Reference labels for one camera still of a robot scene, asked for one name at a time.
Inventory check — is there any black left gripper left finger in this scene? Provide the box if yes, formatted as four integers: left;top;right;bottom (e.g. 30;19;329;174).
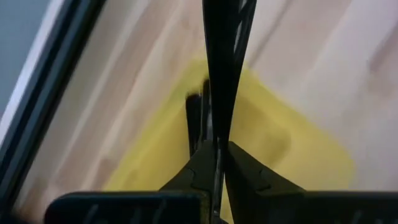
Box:
159;139;219;200

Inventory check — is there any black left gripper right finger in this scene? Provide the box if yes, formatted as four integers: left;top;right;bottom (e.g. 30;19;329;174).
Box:
224;141;306;224

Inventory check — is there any yellow plastic bin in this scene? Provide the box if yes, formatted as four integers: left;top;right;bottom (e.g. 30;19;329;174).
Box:
101;57;356;224

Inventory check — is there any black metal spoon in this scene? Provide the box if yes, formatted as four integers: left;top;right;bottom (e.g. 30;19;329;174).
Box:
201;0;258;218

